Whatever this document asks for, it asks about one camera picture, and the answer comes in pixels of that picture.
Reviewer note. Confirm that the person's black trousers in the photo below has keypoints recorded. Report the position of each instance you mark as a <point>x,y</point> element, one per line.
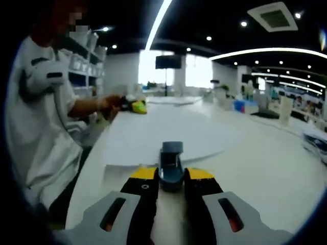
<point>66,189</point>

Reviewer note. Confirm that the person's left hand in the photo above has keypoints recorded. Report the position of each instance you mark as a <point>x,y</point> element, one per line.
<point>111,106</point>

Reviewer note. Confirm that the person's head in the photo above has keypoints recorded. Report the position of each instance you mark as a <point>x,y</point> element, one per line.
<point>48,23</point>

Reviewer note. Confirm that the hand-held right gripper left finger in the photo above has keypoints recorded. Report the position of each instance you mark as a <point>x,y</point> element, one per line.
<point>122,217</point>

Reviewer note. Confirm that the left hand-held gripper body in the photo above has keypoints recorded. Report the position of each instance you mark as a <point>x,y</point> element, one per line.
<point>127,103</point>

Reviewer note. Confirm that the dark mouse pad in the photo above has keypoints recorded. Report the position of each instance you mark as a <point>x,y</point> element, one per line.
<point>268,114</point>

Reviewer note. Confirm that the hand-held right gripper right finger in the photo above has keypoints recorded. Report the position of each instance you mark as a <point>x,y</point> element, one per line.
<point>212,217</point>

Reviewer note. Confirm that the stack of documents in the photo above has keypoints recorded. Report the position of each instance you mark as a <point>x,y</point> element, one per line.
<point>315,143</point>

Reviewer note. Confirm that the ceiling air vent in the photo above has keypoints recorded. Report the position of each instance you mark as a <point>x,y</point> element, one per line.
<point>273,16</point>

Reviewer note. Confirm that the white paper sheet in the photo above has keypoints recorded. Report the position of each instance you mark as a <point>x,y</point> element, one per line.
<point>163,130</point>

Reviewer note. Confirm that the light blue stapler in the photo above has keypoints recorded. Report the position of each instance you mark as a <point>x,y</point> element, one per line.
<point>171,176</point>

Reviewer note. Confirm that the blue plastic box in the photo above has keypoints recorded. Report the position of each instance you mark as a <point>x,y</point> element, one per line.
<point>238,106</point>

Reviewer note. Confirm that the white chest device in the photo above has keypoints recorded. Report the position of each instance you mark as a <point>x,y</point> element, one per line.
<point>43,76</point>

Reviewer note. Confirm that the white desk divider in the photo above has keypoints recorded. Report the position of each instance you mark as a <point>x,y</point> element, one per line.
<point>285,111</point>

